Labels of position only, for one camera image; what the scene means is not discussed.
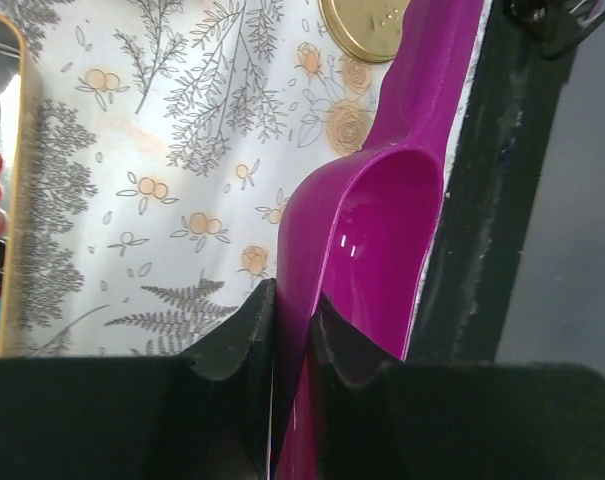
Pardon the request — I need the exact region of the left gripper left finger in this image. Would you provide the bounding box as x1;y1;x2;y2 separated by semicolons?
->
0;280;275;479

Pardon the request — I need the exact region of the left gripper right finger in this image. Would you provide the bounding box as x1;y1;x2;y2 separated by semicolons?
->
301;300;605;479

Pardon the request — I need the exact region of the magenta plastic scoop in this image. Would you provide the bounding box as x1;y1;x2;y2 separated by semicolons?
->
271;1;483;479

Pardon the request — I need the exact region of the floral tablecloth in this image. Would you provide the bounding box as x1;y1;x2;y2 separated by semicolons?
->
0;1;394;357

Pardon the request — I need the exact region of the round gold lid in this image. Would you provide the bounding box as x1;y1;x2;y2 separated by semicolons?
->
317;0;410;64

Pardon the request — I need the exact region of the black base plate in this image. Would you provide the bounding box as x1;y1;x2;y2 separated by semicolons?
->
407;1;574;361

